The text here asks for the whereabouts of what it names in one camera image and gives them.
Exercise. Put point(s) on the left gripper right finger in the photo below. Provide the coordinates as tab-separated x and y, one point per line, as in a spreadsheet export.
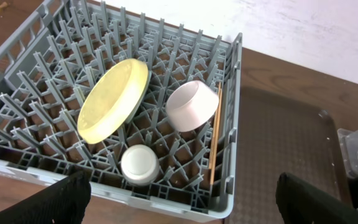
302	203

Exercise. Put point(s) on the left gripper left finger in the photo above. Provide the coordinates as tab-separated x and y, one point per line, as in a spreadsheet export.
62	202

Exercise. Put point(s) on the white cup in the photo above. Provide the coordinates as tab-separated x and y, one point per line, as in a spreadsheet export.
139	165

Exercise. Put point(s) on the yellow round plate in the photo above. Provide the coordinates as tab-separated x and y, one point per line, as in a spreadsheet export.
112	100

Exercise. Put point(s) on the white pink bowl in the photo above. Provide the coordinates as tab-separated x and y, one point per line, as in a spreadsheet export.
191	105

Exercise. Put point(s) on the dark brown serving tray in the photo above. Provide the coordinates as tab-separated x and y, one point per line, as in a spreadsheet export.
278	134

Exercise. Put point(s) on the grey plastic dish rack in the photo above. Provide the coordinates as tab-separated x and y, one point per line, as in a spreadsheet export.
48	67

